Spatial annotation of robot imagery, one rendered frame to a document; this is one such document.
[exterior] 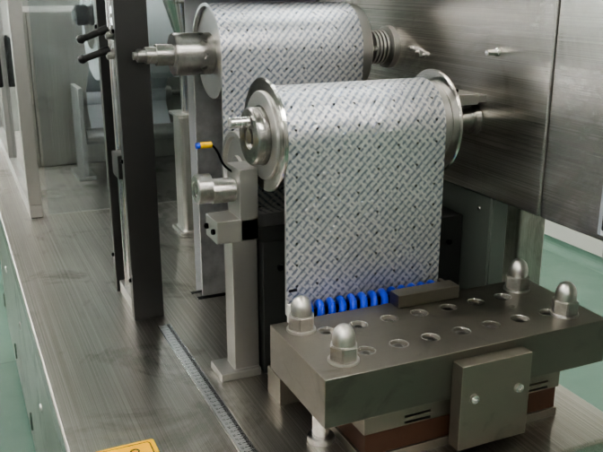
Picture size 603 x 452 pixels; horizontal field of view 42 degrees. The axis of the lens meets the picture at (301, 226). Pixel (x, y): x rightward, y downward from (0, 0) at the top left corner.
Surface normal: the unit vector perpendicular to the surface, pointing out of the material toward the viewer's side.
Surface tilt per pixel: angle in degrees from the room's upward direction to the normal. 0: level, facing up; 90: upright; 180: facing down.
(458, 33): 90
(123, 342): 0
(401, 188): 90
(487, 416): 90
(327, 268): 90
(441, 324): 0
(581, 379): 0
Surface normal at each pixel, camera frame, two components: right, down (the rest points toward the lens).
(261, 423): 0.00, -0.96
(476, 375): 0.41, 0.27
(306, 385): -0.91, 0.12
